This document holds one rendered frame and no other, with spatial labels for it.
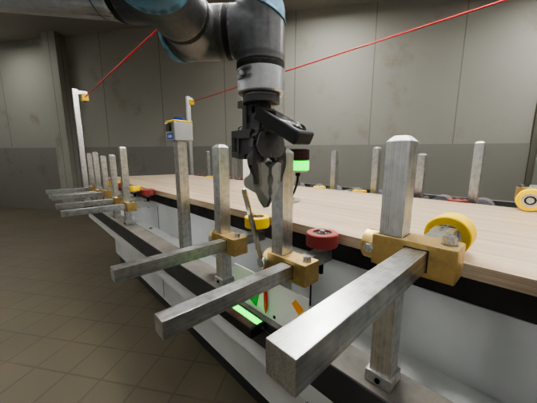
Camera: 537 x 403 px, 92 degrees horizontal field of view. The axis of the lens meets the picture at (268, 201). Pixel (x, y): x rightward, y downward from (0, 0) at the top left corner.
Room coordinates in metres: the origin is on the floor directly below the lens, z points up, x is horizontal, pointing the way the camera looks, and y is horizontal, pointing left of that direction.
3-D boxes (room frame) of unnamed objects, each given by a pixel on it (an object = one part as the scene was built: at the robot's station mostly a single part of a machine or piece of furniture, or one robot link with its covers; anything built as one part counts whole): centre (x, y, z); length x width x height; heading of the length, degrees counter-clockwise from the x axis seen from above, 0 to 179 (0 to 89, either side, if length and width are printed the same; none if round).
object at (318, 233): (0.63, -0.14, 0.85); 0.08 x 0.08 x 0.11
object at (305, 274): (0.57, -0.05, 0.84); 0.13 x 0.06 x 0.05; 44
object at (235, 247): (0.75, 0.12, 0.84); 0.13 x 0.06 x 0.05; 44
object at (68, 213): (1.40, 0.87, 0.82); 0.43 x 0.03 x 0.04; 134
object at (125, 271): (0.67, 0.18, 0.84); 0.43 x 0.03 x 0.04; 134
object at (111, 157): (1.67, 1.00, 0.87); 0.03 x 0.03 x 0.48; 44
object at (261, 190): (0.51, 0.03, 1.04); 0.06 x 0.03 x 0.09; 44
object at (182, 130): (0.95, 0.32, 1.18); 0.07 x 0.07 x 0.08; 44
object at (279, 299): (0.59, 0.01, 0.75); 0.26 x 0.01 x 0.10; 44
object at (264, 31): (0.52, 0.02, 1.31); 0.10 x 0.09 x 0.12; 85
